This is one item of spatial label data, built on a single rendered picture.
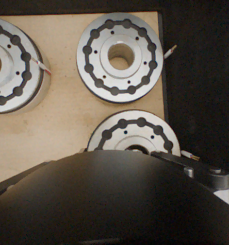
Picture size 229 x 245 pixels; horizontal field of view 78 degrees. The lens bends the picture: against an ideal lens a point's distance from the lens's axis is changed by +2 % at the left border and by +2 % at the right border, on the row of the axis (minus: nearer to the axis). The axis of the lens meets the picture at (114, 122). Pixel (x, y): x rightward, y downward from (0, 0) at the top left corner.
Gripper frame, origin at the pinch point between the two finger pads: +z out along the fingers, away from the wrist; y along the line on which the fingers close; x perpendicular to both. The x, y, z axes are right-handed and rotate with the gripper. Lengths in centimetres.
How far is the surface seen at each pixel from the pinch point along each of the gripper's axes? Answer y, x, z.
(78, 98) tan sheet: -3.0, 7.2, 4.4
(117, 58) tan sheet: 2.7, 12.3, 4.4
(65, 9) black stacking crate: -3.6, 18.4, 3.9
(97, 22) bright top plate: 0.3, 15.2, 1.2
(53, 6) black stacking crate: -4.9, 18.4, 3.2
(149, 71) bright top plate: 6.0, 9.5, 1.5
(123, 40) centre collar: 3.1, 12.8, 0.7
